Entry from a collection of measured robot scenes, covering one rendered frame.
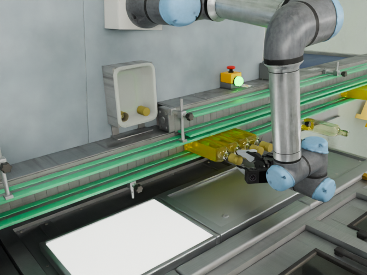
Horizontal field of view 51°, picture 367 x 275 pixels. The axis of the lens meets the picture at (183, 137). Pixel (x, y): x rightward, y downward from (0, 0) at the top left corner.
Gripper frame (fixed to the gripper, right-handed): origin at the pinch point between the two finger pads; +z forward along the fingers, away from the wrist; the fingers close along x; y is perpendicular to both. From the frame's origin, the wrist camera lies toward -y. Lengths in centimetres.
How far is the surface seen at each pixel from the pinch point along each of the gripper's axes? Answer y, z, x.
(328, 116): 106, 27, -13
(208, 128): 4.2, 19.5, 6.4
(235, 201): -6.1, -4.8, -12.4
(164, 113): -10.4, 28.7, 13.9
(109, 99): -29, 37, 22
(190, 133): -5.3, 19.8, 6.5
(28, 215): -69, 20, -3
